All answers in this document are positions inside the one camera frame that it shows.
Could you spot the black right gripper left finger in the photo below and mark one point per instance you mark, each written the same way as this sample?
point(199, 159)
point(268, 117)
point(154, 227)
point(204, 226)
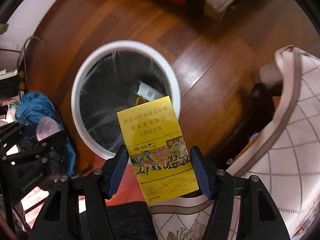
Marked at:
point(59, 217)

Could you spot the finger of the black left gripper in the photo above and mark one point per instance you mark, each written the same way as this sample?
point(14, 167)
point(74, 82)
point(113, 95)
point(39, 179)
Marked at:
point(12, 129)
point(41, 150)

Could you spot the yellow cigarette box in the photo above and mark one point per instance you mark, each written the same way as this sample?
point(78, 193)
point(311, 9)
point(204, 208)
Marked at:
point(157, 150)

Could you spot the white trash bin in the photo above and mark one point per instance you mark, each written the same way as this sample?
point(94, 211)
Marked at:
point(108, 82)

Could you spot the crumpled white wrapper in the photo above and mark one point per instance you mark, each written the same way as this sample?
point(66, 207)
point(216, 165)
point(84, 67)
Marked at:
point(147, 93)

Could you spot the blue cloth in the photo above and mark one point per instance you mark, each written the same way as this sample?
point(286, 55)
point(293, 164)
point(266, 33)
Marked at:
point(36, 109)

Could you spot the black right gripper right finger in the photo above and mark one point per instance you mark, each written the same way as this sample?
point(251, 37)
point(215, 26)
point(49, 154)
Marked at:
point(248, 198)

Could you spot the clear plastic cup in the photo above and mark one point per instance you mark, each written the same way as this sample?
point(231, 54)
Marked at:
point(46, 127)

